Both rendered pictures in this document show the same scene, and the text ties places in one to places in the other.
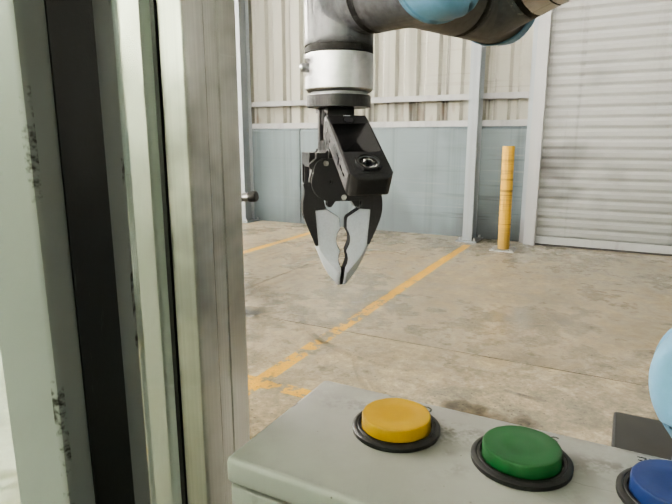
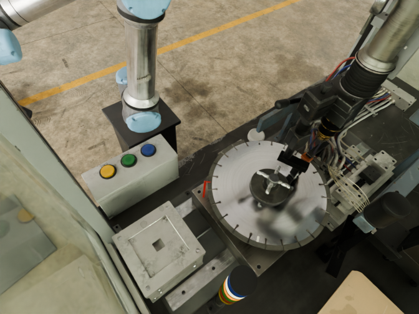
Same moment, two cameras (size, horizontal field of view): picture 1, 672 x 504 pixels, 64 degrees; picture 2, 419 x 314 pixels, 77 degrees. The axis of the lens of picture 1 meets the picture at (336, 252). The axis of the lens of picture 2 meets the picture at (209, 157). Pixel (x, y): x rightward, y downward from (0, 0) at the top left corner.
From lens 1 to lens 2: 60 cm
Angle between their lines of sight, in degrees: 70
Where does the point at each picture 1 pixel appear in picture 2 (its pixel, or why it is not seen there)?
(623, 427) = (107, 113)
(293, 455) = (103, 190)
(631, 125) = not seen: outside the picture
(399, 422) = (110, 171)
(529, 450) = (130, 159)
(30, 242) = (93, 209)
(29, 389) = (96, 220)
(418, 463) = (119, 174)
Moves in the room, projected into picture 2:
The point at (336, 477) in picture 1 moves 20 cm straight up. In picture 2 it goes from (113, 187) to (93, 148)
